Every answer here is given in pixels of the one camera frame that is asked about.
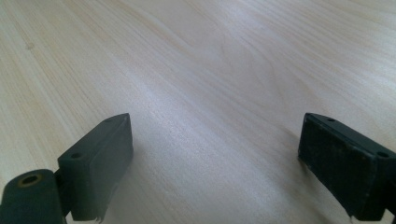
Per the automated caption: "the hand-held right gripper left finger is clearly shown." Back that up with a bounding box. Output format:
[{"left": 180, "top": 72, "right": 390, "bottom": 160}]
[{"left": 57, "top": 112, "right": 134, "bottom": 223}]

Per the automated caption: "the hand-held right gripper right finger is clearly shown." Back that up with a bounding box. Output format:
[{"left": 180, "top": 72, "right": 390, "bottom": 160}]
[{"left": 297, "top": 112, "right": 396, "bottom": 222}]

